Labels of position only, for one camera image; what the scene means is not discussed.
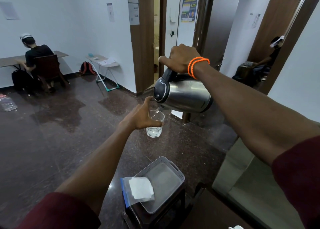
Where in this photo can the person's right hand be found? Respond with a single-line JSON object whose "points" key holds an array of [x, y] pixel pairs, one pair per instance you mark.
{"points": [[180, 57]]}

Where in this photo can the person's left hand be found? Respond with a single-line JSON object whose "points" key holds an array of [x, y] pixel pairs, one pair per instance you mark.
{"points": [[137, 119]]}

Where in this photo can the clear drinking glass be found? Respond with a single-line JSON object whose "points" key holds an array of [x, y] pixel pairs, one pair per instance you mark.
{"points": [[154, 131]]}

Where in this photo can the steel electric kettle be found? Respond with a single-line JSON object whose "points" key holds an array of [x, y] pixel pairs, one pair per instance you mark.
{"points": [[187, 96]]}

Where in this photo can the grey plastic tray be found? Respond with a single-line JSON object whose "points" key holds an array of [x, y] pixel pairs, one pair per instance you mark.
{"points": [[162, 181]]}

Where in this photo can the clear zip bag blue seal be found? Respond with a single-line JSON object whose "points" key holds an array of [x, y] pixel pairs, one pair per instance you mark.
{"points": [[125, 194]]}

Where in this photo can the white ceramic cup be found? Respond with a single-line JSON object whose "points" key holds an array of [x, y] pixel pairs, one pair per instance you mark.
{"points": [[236, 227]]}

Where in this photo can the person's right forearm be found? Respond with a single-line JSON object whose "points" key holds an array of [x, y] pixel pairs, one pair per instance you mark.
{"points": [[250, 116]]}

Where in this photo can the person's left forearm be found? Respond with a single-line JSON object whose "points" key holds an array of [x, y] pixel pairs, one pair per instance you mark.
{"points": [[100, 166]]}

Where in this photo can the dark wooden coffee table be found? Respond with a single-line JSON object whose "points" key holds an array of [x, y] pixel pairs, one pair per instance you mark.
{"points": [[212, 211]]}

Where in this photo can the dark brown wooden door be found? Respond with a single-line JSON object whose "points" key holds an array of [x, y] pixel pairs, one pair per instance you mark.
{"points": [[217, 24]]}

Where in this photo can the white papers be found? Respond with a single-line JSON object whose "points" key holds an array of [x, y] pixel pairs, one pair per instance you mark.
{"points": [[107, 61]]}

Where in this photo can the white folding table green feet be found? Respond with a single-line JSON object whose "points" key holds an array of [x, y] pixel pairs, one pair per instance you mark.
{"points": [[105, 61]]}

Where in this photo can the red backpack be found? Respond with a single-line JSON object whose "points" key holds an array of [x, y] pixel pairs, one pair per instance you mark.
{"points": [[86, 69]]}

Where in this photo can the brown wooden chair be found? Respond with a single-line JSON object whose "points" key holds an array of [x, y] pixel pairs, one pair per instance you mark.
{"points": [[48, 66]]}

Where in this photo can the dark wooden stool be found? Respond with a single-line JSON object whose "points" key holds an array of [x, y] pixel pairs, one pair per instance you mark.
{"points": [[150, 221]]}

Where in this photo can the maroon left sleeve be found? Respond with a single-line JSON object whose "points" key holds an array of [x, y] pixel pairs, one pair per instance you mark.
{"points": [[60, 211]]}

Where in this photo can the maroon sleeve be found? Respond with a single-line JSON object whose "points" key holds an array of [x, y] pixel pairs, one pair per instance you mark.
{"points": [[60, 211], [300, 181]]}

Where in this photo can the black backpack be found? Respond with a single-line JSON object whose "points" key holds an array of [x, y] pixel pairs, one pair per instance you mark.
{"points": [[21, 80]]}

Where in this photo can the green fabric armchair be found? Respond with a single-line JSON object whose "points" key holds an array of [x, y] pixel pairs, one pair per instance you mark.
{"points": [[250, 186]]}

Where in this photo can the grey desk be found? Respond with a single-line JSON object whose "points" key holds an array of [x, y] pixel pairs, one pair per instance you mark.
{"points": [[10, 60]]}

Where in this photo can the maroon right sleeve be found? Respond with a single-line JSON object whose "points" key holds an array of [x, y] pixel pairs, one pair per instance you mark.
{"points": [[300, 181]]}

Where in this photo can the colourful wall poster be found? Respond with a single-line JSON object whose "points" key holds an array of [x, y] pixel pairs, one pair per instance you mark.
{"points": [[189, 6]]}

